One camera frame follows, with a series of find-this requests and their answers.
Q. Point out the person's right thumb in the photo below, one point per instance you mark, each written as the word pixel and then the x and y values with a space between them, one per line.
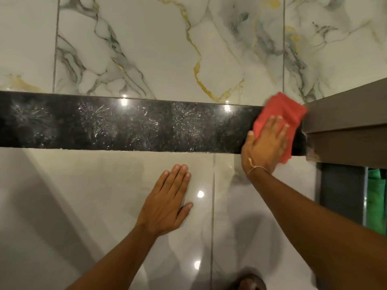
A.
pixel 248 141

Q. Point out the dark grey door panel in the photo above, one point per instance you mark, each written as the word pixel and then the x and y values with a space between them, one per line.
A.
pixel 341 191

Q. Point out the red cleaning cloth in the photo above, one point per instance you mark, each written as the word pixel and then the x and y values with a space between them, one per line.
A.
pixel 284 110

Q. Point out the green cloth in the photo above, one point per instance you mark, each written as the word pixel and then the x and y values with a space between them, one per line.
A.
pixel 377 202

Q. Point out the black granite ledge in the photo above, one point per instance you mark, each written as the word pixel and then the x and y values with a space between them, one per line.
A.
pixel 127 125

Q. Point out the person's foot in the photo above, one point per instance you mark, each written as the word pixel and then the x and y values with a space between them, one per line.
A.
pixel 250 283

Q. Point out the brown door frame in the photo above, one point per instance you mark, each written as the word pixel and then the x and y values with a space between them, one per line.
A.
pixel 347 129

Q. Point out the person's left forearm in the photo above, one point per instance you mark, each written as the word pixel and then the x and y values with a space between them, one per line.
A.
pixel 118 262

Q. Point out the person's right hand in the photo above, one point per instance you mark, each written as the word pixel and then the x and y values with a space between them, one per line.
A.
pixel 263 150

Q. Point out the person's right forearm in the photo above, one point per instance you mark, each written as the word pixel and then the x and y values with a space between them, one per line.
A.
pixel 320 229

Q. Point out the person's left hand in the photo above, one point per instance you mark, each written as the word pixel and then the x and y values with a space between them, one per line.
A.
pixel 161 205

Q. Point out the person's left thumb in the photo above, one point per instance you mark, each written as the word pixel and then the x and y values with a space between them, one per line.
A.
pixel 185 211

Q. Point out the person's left little finger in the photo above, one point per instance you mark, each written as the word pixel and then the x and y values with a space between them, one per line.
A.
pixel 160 181

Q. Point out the person's left middle finger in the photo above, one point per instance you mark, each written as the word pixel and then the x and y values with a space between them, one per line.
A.
pixel 176 179

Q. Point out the person's right middle finger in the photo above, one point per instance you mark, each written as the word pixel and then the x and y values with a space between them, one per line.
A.
pixel 274 128

